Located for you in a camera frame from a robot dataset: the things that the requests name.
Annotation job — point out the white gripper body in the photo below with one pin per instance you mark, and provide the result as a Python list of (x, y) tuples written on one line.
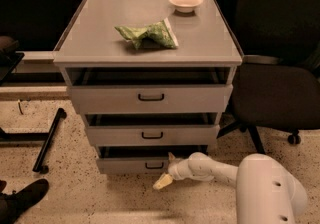
[(175, 169)]

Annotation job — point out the grey bottom drawer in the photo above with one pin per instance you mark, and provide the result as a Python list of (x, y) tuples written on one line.
[(141, 159)]

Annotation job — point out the grey drawer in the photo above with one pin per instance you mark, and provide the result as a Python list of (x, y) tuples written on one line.
[(141, 159), (124, 90), (151, 129)]

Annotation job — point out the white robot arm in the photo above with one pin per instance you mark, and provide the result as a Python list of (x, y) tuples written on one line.
[(266, 192)]

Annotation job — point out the grey middle drawer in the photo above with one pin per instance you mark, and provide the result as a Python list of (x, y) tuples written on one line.
[(151, 129)]

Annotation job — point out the grey top drawer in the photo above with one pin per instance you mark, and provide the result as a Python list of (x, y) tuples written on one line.
[(124, 90)]

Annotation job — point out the grey drawer cabinet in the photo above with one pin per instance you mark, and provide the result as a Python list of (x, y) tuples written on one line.
[(204, 40)]

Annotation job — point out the black table leg base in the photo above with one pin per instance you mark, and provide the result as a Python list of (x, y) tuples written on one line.
[(44, 137)]

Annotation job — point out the green chip bag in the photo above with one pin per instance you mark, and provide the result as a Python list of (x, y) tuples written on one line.
[(160, 32)]

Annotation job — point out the white bowl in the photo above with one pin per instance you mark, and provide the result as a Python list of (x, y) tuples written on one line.
[(185, 6)]

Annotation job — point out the black shoe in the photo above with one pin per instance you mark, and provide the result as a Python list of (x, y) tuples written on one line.
[(12, 206)]

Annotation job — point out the black office chair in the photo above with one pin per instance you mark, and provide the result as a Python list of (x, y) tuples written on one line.
[(277, 85)]

